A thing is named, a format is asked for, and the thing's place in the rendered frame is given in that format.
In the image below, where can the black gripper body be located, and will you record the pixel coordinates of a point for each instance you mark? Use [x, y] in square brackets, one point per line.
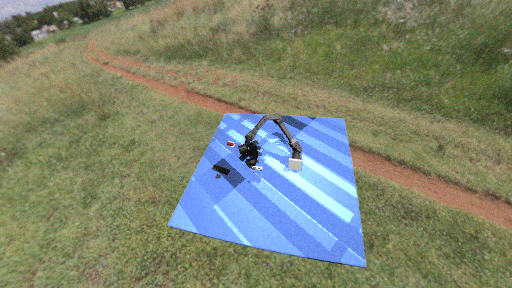
[253, 155]

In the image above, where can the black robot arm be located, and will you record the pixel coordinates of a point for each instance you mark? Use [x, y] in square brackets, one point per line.
[276, 118]

